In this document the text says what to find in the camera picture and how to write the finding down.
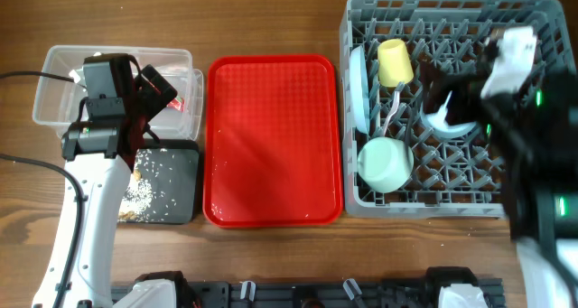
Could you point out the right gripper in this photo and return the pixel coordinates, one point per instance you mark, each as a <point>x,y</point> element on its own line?
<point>466,92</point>

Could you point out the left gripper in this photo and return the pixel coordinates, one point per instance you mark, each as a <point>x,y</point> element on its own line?
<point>156,101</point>

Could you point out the red snack wrapper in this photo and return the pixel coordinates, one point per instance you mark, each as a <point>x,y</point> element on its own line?
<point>174,101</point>

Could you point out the light blue bowl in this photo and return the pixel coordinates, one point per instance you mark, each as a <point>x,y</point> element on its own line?
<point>441,128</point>

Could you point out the white plastic fork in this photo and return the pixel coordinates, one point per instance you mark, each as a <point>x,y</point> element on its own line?
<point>394,106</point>

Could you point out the yellow plastic cup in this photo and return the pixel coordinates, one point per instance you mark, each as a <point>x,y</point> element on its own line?
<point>394,63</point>

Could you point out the rice and food scraps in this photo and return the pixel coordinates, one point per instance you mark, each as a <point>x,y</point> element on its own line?
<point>144,197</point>

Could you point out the light blue plate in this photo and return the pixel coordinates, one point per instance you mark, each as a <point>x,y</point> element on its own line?
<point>359,89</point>

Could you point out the green bowl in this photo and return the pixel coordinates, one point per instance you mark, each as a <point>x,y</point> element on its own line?
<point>385,164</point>

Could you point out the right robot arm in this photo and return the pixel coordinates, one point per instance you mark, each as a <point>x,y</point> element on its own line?
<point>538,142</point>

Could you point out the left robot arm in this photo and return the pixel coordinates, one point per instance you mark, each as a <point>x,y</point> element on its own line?
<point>99,154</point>

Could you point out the grey dishwasher rack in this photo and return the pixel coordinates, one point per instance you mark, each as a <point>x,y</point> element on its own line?
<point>457,177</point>

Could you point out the black plastic tray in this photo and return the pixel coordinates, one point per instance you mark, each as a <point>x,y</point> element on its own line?
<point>179,178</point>

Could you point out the clear plastic bin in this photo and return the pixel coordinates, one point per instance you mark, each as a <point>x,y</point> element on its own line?
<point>56,102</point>

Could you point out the red plastic tray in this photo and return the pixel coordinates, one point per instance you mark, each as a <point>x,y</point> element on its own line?
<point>272,142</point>

